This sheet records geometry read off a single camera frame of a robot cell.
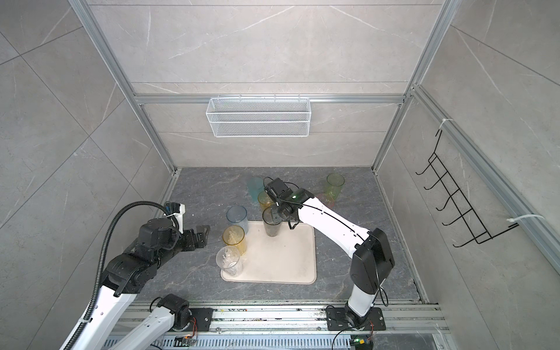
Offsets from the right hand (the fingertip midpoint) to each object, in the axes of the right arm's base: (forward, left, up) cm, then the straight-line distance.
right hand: (281, 211), depth 84 cm
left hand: (-10, +28, +9) cm, 31 cm away
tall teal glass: (+21, +12, -8) cm, 25 cm away
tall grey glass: (-7, +3, +8) cm, 11 cm away
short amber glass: (+12, +8, -9) cm, 17 cm away
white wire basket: (+43, +10, +15) cm, 47 cm away
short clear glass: (-13, +22, -13) cm, 29 cm away
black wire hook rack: (-20, -55, +16) cm, 61 cm away
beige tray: (-13, -2, -15) cm, 20 cm away
